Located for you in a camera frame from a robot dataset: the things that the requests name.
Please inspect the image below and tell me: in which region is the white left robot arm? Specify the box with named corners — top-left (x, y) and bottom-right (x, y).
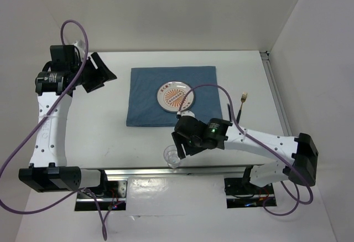
top-left (18, 40), bottom-right (117, 197)

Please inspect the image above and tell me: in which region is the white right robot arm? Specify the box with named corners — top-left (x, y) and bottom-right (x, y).
top-left (171, 116), bottom-right (319, 193)

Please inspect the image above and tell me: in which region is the dark handled knife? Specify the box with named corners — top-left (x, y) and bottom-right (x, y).
top-left (227, 104), bottom-right (233, 122)

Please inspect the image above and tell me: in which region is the aluminium rail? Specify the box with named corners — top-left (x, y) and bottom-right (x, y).
top-left (43, 156), bottom-right (304, 178)
top-left (259, 50), bottom-right (302, 171)

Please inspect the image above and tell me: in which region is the aluminium right side rail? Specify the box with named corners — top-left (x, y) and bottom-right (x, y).
top-left (259, 50), bottom-right (302, 171)

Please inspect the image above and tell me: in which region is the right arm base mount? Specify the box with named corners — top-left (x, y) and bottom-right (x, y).
top-left (224, 176), bottom-right (277, 209)

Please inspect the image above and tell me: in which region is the clear plastic cup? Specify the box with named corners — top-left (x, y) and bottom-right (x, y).
top-left (163, 145), bottom-right (180, 168)

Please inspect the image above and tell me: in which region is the aluminium front rail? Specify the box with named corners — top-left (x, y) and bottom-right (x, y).
top-left (43, 156), bottom-right (304, 178)

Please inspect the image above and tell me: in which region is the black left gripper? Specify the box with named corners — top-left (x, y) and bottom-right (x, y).
top-left (70, 52), bottom-right (116, 93)

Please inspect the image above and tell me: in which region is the orange patterned plate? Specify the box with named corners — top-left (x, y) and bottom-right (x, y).
top-left (157, 81), bottom-right (195, 113)

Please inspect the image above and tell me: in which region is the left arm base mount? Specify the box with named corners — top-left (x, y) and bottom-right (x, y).
top-left (75, 170), bottom-right (128, 212)

